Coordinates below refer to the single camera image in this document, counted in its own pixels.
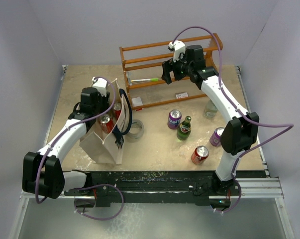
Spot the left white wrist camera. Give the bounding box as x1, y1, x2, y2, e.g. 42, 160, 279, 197
92, 77, 108, 97

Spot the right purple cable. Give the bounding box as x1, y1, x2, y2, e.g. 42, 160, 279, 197
172, 26, 294, 214

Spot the beige canvas tote bag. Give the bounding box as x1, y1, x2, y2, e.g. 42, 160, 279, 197
79, 79, 132, 165

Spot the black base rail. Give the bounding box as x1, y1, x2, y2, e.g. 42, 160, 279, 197
65, 171, 240, 207

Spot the green and white pen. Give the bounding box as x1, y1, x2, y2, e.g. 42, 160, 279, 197
131, 78, 159, 83

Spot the purple Fanta can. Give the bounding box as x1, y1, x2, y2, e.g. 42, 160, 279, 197
167, 109, 182, 129

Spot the white card on shelf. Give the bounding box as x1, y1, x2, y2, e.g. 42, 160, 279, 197
131, 97, 143, 107

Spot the small red white packet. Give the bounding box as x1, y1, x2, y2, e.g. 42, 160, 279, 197
175, 92, 188, 99

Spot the purple soda can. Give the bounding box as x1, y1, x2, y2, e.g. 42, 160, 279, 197
209, 127, 224, 147

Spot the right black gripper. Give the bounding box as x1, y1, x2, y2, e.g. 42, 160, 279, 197
162, 51, 193, 85

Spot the clear glass bottle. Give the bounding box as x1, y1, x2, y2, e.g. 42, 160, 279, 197
203, 100, 218, 119

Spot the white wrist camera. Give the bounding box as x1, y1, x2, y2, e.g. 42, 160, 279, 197
92, 77, 108, 97
168, 40, 186, 62

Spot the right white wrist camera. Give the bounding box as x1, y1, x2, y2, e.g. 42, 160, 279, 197
168, 40, 186, 62

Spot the green glass bottle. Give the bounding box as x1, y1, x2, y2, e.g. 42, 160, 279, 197
177, 116, 192, 140

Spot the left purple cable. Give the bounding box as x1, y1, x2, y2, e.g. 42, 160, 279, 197
35, 76, 116, 204

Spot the red cola can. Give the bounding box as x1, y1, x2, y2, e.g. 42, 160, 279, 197
112, 102, 122, 120
191, 145, 209, 165
100, 114, 114, 134

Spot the clear tape roll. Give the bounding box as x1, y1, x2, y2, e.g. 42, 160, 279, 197
127, 119, 144, 139

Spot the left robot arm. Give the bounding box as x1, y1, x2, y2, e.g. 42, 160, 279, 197
22, 87, 110, 199

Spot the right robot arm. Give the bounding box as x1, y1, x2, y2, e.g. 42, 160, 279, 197
162, 41, 259, 195

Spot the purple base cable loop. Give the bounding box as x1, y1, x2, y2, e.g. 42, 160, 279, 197
74, 183, 125, 221

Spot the orange wooden shelf rack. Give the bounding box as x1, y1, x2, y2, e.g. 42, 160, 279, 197
119, 32, 223, 112

